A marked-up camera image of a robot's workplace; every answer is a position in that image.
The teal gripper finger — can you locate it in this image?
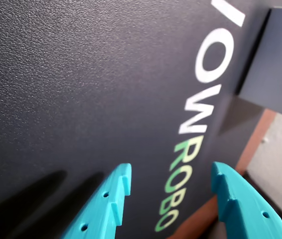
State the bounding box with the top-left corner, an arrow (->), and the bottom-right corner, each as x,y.
210,161 -> 282,239
62,163 -> 132,239

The white cardboard box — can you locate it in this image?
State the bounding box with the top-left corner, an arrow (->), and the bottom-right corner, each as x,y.
234,7 -> 282,124

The black mat with WOWROBO print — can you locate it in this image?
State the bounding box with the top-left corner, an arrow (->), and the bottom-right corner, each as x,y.
0,0 -> 276,239

